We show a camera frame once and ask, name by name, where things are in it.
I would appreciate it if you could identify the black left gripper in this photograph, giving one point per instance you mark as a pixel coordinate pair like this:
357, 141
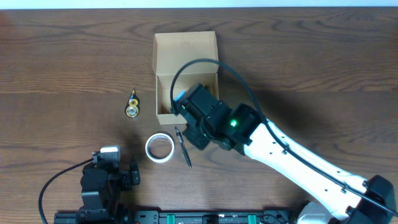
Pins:
131, 177

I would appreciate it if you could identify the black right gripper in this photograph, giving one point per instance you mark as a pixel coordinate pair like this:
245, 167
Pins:
191, 135

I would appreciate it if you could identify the black pen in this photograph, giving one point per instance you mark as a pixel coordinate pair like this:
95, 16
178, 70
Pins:
184, 150

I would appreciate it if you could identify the yellow black correction tape dispenser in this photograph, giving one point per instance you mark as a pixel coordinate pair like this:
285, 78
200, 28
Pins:
132, 108

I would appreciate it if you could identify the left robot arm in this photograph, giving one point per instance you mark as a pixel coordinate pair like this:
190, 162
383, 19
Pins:
104, 206

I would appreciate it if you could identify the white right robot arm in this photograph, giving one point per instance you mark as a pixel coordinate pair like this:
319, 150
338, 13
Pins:
341, 197

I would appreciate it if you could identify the white masking tape roll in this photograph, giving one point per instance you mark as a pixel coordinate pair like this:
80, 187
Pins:
152, 157

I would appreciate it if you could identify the brown cardboard box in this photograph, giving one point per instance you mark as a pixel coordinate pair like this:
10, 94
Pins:
171, 51

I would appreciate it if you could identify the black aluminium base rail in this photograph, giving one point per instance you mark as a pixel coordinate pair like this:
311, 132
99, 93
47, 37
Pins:
155, 217

